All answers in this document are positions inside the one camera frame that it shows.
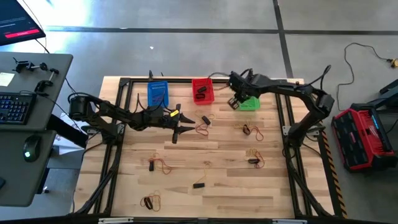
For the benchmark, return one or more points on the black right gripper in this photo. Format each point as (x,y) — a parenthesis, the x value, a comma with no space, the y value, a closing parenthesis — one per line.
(248,85)

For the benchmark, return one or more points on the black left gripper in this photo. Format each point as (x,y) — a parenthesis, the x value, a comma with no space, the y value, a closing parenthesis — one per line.
(168,119)

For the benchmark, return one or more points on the thin yellow rubber band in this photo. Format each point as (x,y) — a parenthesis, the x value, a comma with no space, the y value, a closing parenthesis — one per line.
(205,172)
(158,199)
(154,154)
(248,154)
(199,112)
(236,125)

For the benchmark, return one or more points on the wide black rubber band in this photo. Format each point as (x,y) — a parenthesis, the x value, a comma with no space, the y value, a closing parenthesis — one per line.
(148,203)
(151,166)
(202,89)
(246,130)
(206,120)
(253,161)
(197,96)

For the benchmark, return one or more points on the small black clip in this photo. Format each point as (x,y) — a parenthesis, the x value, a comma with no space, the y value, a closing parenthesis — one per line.
(199,185)

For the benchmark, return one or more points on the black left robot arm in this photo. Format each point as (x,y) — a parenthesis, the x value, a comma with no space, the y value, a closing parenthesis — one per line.
(124,116)

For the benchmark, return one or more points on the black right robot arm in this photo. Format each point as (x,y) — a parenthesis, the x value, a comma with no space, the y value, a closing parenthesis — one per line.
(289,88)

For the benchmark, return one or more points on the green plastic basket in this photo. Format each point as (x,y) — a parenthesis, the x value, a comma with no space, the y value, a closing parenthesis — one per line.
(252,105)

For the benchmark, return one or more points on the red plastic basket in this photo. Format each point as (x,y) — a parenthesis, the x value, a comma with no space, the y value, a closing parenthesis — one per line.
(208,84)

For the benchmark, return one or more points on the blue plastic basket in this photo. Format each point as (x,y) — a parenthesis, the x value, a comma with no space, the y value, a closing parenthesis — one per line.
(152,88)

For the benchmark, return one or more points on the small black table clamp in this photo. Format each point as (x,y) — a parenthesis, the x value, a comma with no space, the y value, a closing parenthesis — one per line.
(150,75)

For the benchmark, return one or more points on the yellow black hazard strip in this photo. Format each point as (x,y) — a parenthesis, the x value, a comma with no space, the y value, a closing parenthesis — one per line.
(331,169)

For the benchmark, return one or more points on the white paper sheet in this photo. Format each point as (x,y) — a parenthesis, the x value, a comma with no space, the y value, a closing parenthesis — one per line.
(66,149)

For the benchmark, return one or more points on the red and black toolbox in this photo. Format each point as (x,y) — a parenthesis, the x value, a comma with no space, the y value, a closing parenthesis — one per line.
(357,140)

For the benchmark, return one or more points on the black metal stand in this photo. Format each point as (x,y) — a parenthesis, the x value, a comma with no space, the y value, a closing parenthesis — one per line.
(388,90)

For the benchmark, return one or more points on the black desk clamp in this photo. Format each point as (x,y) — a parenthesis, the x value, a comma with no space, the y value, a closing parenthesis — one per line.
(43,84)
(22,65)

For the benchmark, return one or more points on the black computer mouse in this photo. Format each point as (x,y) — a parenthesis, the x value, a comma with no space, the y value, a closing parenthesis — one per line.
(31,147)

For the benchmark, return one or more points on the black backlit keyboard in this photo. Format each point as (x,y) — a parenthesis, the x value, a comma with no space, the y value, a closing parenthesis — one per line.
(15,109)

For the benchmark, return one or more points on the grey desk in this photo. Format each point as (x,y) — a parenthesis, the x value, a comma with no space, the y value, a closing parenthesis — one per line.
(18,180)

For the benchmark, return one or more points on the pale yellow sticky note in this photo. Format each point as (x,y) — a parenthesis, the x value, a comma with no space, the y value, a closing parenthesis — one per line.
(6,79)

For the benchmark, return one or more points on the computer monitor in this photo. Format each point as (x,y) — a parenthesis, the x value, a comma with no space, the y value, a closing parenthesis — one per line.
(15,21)

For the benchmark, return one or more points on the black aluminium table frame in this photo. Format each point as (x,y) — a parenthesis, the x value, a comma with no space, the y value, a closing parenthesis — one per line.
(180,80)

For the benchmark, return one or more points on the grey metal bracket plate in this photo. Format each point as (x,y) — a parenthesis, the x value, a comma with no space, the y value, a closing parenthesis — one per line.
(286,130)
(88,130)

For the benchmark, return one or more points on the silver metal bracket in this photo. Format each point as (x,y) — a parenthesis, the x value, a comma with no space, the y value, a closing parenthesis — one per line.
(289,221)
(115,220)

